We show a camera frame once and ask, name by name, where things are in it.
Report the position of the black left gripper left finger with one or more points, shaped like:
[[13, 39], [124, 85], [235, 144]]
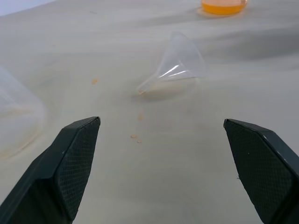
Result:
[[58, 175]]

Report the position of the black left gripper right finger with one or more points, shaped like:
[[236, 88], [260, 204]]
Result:
[[264, 168]]

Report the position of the clear empty glass flask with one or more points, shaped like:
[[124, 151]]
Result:
[[16, 112]]

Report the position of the clear plastic funnel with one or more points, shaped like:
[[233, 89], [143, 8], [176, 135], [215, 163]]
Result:
[[178, 64]]

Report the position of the glass flask with orange liquid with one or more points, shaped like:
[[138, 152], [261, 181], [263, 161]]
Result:
[[223, 6]]

